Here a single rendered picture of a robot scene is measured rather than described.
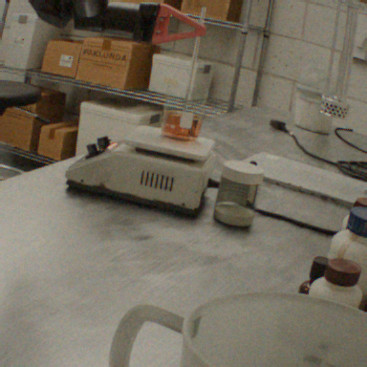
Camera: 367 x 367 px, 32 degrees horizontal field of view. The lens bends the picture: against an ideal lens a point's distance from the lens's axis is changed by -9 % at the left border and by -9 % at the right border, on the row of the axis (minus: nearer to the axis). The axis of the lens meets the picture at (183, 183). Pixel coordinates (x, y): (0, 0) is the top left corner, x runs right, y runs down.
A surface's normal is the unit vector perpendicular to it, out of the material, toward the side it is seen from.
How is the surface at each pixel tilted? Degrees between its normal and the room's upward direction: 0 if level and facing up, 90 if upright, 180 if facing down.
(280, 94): 90
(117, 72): 92
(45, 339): 0
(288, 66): 90
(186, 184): 90
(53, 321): 0
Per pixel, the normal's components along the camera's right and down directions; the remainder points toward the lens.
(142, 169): -0.17, 0.24
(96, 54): -0.41, 0.15
